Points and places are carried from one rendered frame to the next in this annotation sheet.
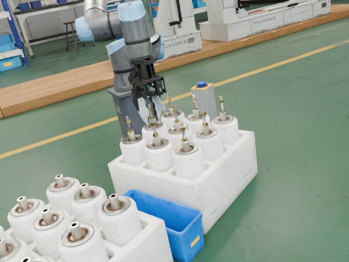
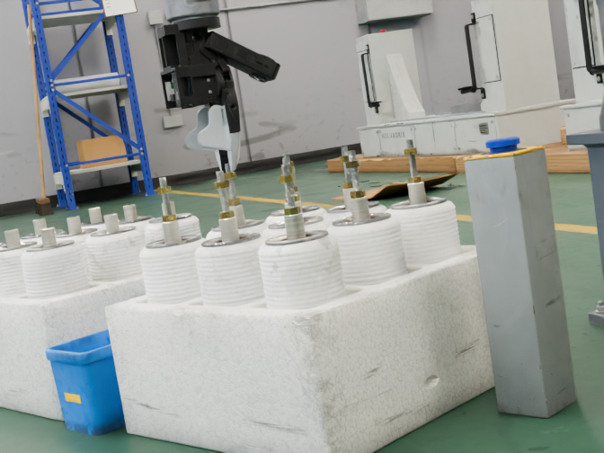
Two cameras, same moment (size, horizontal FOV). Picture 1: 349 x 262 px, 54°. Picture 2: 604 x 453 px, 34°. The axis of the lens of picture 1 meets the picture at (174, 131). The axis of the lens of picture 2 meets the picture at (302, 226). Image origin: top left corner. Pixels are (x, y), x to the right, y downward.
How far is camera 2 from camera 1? 1.83 m
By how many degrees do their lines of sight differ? 91
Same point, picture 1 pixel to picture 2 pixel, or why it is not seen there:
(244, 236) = not seen: outside the picture
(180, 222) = not seen: hidden behind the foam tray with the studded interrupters
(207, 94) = (475, 182)
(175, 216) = not seen: hidden behind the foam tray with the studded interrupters
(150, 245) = (22, 324)
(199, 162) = (146, 276)
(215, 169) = (149, 310)
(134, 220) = (31, 274)
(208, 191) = (131, 343)
